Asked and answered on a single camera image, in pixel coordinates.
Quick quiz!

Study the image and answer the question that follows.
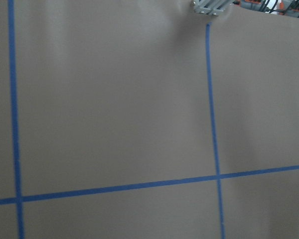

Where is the aluminium frame post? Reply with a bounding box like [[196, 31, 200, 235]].
[[192, 0, 233, 16]]

